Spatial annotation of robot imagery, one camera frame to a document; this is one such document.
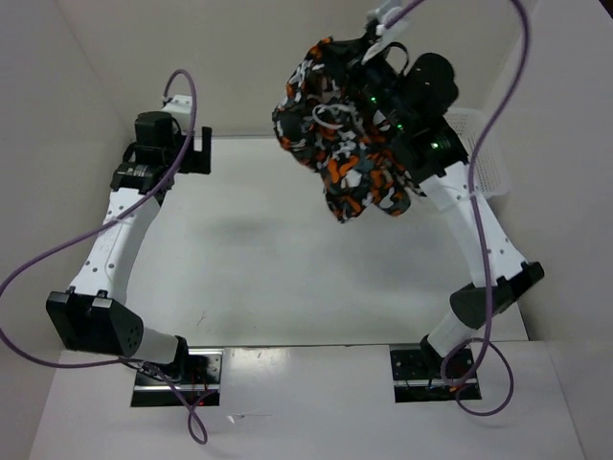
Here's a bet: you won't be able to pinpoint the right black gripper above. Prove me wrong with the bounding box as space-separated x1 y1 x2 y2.
320 34 417 132

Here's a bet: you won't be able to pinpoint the orange camouflage shorts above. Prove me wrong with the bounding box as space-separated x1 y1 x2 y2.
272 37 425 223

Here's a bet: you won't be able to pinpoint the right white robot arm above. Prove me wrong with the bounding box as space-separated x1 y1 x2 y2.
347 44 544 377

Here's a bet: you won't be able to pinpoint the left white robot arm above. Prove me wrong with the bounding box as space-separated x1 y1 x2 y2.
46 111 212 383

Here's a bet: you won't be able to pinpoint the white plastic basket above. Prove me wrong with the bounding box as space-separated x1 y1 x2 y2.
444 106 511 199

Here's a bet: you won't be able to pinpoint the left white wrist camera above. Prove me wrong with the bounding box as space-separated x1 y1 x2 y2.
161 94 193 124

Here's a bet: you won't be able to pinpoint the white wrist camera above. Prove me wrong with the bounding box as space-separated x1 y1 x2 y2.
161 94 193 124
361 1 412 64

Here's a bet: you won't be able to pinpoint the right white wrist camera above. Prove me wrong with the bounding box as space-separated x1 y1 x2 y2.
361 1 412 64

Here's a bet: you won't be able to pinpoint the aluminium rail frame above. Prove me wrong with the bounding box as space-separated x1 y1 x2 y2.
79 136 149 349

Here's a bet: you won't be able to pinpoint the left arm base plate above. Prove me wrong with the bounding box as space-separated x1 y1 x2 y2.
129 348 224 408

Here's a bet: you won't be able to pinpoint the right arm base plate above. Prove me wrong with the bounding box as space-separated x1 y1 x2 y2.
390 344 482 403

